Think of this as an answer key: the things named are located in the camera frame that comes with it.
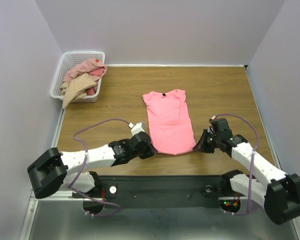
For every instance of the beige t shirt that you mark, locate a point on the beige t shirt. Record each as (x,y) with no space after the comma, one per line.
(76,88)

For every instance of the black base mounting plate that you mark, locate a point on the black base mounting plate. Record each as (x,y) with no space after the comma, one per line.
(176,191)

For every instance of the bright pink t shirt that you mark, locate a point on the bright pink t shirt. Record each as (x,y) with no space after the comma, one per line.
(169,123)

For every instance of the white plastic laundry basket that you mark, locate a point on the white plastic laundry basket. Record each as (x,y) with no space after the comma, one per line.
(67,61)

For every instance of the dusty pink t shirt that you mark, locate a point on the dusty pink t shirt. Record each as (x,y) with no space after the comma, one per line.
(80,69)

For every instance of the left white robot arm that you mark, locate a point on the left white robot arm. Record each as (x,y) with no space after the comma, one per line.
(47,173)

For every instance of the red t shirt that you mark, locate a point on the red t shirt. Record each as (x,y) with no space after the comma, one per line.
(96,75)

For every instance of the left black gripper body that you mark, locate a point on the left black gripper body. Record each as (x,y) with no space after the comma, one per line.
(146,152)

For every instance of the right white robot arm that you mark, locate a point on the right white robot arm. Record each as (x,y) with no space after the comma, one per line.
(276,191)

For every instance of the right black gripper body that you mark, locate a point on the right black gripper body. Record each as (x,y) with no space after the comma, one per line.
(205,141)

